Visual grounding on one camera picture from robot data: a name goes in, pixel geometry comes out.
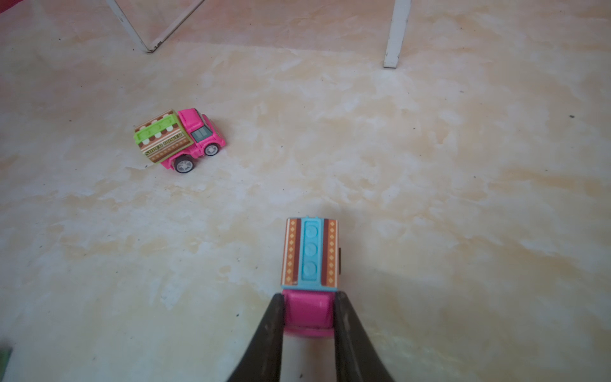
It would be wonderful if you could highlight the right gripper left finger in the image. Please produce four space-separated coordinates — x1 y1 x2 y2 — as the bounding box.
228 294 285 382

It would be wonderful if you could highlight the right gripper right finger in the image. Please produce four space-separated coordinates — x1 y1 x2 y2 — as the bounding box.
334 291 394 381

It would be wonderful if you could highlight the pink green truck toy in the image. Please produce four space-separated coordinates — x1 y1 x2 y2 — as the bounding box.
134 108 226 174

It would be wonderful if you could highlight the wooden two-tier shelf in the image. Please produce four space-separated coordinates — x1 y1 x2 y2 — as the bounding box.
108 1 411 68

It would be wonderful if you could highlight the green snack bag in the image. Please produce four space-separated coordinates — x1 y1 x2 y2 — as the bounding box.
0 347 12 382

